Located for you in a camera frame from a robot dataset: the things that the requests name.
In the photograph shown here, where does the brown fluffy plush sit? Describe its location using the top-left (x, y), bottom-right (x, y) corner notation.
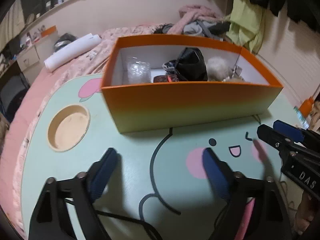
top-left (206, 56), bottom-right (232, 81)

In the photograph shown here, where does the black cloth pouch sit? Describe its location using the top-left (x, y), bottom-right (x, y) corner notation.
top-left (162, 47), bottom-right (208, 81)

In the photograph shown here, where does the dark red-print case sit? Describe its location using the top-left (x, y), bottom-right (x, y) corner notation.
top-left (153, 74), bottom-right (179, 83)

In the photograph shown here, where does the clear crinkled plastic bag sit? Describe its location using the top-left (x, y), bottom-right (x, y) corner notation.
top-left (123, 57), bottom-right (151, 85)

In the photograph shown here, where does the person's right hand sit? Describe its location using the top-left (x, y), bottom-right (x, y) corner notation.
top-left (293, 192), bottom-right (315, 235)

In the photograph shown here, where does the orange bottle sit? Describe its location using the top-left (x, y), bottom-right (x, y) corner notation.
top-left (299, 96), bottom-right (314, 118)

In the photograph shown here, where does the green hanging garment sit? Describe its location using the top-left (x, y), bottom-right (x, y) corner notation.
top-left (226, 0), bottom-right (266, 54)

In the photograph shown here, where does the orange cardboard box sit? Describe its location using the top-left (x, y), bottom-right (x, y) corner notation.
top-left (101, 34), bottom-right (283, 133)

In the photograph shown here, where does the pile of clothes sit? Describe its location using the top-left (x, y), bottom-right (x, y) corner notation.
top-left (154, 5), bottom-right (231, 41)

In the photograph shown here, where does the white bedside cabinet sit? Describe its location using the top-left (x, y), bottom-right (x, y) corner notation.
top-left (17, 31), bottom-right (59, 85)

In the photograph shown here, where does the white paper roll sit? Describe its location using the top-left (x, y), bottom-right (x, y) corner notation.
top-left (44, 33), bottom-right (101, 72)

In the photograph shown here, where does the pink floral quilt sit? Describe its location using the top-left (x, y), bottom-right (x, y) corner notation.
top-left (3, 24), bottom-right (164, 235)

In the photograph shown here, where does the small orange box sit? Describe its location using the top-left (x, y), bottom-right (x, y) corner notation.
top-left (41, 25), bottom-right (57, 37)

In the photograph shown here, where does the black cable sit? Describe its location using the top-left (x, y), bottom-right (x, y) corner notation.
top-left (63, 197), bottom-right (163, 240)

